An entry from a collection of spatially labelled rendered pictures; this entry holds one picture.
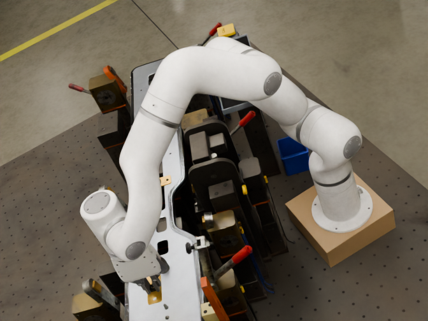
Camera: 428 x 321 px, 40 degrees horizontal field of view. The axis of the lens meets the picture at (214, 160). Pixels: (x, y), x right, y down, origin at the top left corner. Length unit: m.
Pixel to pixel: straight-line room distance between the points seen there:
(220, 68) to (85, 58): 3.59
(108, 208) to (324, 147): 0.61
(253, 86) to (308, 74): 2.51
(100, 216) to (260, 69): 0.45
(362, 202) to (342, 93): 1.71
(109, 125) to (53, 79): 2.60
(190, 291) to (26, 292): 0.85
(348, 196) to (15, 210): 1.43
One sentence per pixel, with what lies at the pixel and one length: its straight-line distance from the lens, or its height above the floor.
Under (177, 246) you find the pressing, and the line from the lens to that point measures 1.71.
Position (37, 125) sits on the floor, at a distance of 4.36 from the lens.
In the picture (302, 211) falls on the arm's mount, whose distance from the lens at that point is 1.95.
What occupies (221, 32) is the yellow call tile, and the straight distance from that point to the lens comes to 2.15.
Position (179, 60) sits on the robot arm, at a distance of 1.23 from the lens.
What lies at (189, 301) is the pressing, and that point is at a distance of 1.59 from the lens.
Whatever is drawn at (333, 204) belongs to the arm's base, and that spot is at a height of 0.88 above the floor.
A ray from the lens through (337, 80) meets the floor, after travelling 3.66.
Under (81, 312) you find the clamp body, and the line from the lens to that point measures 1.66.
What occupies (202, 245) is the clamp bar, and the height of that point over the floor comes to 1.21.
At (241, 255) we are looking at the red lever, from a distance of 1.45.
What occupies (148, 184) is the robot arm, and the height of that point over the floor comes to 1.45.
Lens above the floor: 2.27
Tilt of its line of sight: 42 degrees down
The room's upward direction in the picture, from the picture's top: 23 degrees counter-clockwise
